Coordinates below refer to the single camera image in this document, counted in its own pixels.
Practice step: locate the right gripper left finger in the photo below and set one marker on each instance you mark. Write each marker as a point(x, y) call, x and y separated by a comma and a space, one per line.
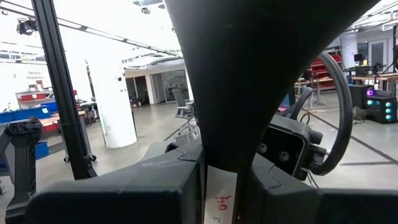
point(124, 202)

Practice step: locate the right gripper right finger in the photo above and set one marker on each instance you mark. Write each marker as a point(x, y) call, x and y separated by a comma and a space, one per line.
point(311, 208)

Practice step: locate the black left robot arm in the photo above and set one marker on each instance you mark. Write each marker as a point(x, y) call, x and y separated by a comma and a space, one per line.
point(23, 155)

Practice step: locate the red storage shelving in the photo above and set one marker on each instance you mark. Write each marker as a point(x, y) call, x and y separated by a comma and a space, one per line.
point(320, 70)

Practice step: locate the white round pillar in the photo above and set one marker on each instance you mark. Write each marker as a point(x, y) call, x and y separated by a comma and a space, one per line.
point(115, 109)

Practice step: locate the computer tower coloured lights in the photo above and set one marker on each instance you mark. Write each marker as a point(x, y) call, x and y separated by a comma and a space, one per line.
point(379, 109)

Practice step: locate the wooden workbench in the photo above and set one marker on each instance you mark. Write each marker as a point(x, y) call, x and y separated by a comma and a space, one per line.
point(373, 77)

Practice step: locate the grey office chair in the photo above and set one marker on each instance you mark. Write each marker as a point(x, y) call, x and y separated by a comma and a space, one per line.
point(180, 99)

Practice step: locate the long blue storage bin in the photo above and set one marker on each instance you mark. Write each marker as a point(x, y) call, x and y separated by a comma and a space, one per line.
point(25, 113)

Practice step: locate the black stage spotlight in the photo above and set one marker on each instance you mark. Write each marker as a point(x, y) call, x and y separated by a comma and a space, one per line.
point(26, 26)

